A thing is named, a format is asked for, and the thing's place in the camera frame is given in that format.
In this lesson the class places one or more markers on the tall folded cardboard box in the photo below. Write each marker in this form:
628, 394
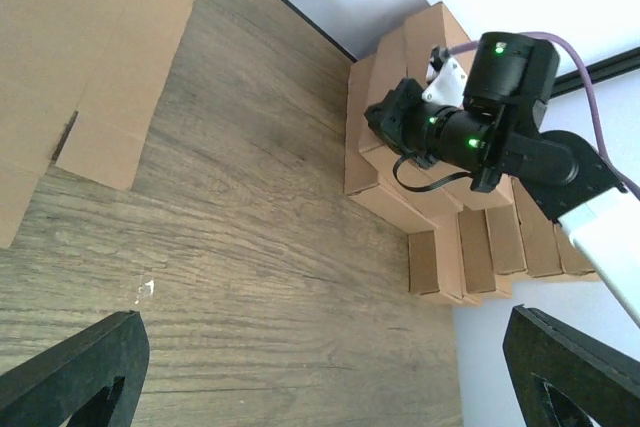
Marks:
573, 262

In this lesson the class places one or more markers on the right black frame post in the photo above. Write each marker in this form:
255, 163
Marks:
606, 69

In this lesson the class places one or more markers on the brown cardboard box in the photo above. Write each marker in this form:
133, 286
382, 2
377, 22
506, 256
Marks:
423, 31

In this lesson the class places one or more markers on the small folded cardboard box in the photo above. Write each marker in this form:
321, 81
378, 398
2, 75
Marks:
362, 182

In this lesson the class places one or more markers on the flat cardboard sheet stack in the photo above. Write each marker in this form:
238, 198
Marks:
80, 81

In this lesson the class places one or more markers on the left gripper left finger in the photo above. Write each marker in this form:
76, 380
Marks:
93, 378

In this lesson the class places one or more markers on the low cardboard box stack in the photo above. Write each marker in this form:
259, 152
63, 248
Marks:
436, 269

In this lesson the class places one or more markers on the leaning folded cardboard box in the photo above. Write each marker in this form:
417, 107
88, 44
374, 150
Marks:
493, 253

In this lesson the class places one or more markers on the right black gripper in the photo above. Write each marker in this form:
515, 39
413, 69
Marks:
386, 118

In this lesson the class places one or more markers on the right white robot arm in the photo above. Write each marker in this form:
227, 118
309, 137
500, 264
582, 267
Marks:
480, 111

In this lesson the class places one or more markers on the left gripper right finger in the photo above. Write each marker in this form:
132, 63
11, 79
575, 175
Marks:
563, 377

